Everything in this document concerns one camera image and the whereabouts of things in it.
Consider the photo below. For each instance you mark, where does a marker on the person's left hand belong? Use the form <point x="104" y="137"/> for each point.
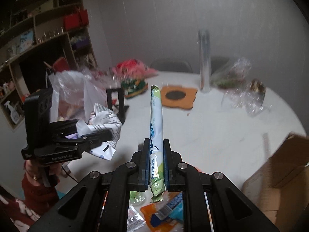
<point x="32" y="174"/>

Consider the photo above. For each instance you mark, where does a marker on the black clip at left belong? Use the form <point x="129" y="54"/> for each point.
<point x="120" y="101"/>

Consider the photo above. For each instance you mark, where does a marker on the light blue box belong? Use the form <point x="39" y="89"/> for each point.
<point x="26" y="40"/>

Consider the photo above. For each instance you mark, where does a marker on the row of glasses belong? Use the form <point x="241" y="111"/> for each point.
<point x="49" y="35"/>

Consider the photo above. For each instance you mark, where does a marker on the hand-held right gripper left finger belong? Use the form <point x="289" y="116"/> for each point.
<point x="145" y="164"/>

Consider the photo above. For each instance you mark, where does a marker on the gold brown wrapped item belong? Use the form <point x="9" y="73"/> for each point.
<point x="257" y="85"/>

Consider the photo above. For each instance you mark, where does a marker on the pink red snack bag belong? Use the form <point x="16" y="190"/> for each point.
<point x="132" y="69"/>

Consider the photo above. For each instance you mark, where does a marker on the orange coaster mat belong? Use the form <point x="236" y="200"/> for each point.
<point x="178" y="99"/>

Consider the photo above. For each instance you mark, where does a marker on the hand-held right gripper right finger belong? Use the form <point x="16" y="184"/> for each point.
<point x="166" y="164"/>

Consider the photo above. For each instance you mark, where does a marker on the clear white snack packet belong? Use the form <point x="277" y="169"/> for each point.
<point x="134" y="218"/>

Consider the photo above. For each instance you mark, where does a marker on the person's left forearm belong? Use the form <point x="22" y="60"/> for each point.
<point x="38" y="195"/>

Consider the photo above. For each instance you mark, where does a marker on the translucent white plastic bag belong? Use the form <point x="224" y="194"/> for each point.
<point x="70" y="89"/>

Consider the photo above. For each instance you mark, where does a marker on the light blue cracker packet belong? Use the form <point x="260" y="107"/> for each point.
<point x="176" y="214"/>

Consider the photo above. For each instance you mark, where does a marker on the red handbag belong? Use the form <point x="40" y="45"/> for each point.
<point x="82" y="18"/>
<point x="70" y="22"/>

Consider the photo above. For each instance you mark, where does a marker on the clear bag with greens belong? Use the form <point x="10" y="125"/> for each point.
<point x="229" y="75"/>

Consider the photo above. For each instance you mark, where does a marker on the white printed snack packet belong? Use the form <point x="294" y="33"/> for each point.
<point x="106" y="123"/>

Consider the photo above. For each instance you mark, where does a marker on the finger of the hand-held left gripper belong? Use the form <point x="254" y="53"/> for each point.
<point x="95" y="139"/>
<point x="64" y="125"/>

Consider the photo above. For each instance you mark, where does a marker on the green snack box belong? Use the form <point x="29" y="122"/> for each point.
<point x="135" y="87"/>

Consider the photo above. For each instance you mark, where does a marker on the white spray bottle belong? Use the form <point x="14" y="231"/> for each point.
<point x="12" y="112"/>

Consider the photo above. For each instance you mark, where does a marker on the blue wafer bar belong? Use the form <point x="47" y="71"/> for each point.
<point x="164" y="211"/>

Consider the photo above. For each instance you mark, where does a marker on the floral printed clothing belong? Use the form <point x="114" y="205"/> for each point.
<point x="17" y="206"/>

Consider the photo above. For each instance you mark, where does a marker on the wooden shelf unit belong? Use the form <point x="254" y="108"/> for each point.
<point x="29" y="53"/>

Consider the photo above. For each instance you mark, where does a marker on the long green white snack packet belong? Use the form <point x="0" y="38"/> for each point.
<point x="157" y="125"/>

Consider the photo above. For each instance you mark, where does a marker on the orange snack packet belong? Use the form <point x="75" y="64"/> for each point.
<point x="148" y="211"/>

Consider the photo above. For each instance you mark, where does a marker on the clear film roll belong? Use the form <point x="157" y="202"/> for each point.
<point x="204" y="62"/>

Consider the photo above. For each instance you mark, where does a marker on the crumpled clear plastic wrap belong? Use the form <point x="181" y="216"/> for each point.
<point x="243" y="101"/>

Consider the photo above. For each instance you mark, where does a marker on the cardboard box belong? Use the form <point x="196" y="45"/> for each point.
<point x="284" y="169"/>

